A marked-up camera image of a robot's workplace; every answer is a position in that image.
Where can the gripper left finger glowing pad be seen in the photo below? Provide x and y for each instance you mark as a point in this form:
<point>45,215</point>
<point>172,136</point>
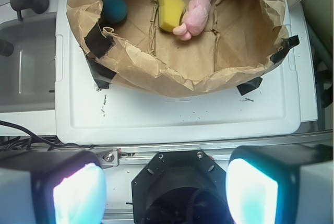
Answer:
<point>52,187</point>

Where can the aluminium rail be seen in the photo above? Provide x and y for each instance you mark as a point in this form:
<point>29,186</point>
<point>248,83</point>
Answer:
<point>219,150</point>

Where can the black mounting bracket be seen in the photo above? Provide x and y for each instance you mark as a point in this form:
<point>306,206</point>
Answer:
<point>180,187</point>

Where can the black tape piece lower right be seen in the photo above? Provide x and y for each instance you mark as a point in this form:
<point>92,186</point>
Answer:
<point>249,86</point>

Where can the yellow sponge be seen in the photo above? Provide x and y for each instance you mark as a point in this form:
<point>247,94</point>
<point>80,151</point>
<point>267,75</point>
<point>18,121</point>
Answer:
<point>169,14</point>

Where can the pink plush bunny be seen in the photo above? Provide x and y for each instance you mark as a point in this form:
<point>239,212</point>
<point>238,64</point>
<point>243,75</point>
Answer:
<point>194,19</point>

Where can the black tape piece lower left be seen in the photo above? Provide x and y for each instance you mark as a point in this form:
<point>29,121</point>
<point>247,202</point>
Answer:
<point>101,75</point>

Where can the grey sink basin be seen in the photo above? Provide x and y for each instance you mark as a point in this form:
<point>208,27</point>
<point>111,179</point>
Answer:
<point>28,74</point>

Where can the blue ball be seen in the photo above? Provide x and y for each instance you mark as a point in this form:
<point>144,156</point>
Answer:
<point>114,11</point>

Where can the black tape piece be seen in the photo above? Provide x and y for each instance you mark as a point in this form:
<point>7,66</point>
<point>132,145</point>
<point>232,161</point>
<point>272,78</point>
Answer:
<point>249,86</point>
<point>288,44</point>
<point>97,43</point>
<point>101,75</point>

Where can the brown paper bag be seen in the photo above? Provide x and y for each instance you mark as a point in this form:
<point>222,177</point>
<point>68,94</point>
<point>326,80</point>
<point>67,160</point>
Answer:
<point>234,47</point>

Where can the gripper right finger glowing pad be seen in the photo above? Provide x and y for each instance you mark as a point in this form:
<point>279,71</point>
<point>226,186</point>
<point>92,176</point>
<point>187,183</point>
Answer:
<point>289,183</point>

